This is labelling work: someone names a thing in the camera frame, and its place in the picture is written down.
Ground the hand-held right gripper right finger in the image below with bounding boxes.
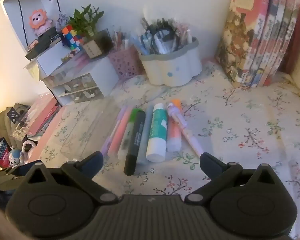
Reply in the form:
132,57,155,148
185,152,280,203

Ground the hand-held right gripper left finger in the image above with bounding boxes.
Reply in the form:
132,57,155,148
22,151,120,204

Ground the thin lilac pen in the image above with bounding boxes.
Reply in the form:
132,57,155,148
99,106,127,157

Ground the clear plastic tray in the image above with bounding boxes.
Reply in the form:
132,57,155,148
60,99,124,161

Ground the pink highlighter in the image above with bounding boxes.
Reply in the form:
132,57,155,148
107,107,133,156

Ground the black marker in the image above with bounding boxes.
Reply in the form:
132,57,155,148
123,110,146,176

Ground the orange highlighter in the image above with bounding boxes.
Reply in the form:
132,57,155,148
166,99,182,152

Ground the white teal glue stick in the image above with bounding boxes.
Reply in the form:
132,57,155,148
146,103,168,163

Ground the grey marker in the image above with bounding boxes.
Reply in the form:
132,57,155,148
136,105,153,165

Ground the floral tablecloth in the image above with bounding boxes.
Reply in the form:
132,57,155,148
35,57,300,240

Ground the pink flat box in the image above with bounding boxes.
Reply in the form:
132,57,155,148
14,94,65,140

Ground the blue white plush toy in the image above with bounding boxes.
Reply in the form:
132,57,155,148
9,149,23,167

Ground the white drawer organiser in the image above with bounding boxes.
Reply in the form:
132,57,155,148
36,42,119,105

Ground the grey backpack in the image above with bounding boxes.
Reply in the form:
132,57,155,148
0,102,32,135

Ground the dark patterned bag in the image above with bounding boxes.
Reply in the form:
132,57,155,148
0,137,13,168

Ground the pink perforated pen holder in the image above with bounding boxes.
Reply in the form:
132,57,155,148
107,47,145,80

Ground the white cloud-shaped pen holder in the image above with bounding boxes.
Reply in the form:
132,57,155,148
139,37,203,87

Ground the square labelled plant pot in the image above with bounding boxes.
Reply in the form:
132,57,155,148
81,36,103,59

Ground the dark fluffy pompom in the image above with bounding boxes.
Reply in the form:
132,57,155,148
95,30,115,53

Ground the bunch of pencils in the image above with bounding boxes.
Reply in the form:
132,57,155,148
112,26,130,52

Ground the colourful twisted puzzle cube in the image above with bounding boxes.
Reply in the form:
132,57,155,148
61,24,87,49

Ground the black box device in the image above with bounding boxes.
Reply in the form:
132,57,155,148
25,26,63,61

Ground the bundle of pens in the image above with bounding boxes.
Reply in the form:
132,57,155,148
130,16,193,55

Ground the green bamboo plant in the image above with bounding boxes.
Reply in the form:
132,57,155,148
69,4,104,38

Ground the purple crystal ornament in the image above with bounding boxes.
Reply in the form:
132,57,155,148
57,12,69,28

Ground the pink lion toy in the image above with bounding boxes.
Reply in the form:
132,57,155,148
29,9,53,37

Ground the white shelf unit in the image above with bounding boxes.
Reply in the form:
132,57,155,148
1,0,65,53

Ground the black ring band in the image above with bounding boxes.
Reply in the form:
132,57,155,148
151,29,178,55

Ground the black cable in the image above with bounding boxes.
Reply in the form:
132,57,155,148
16,0,30,48

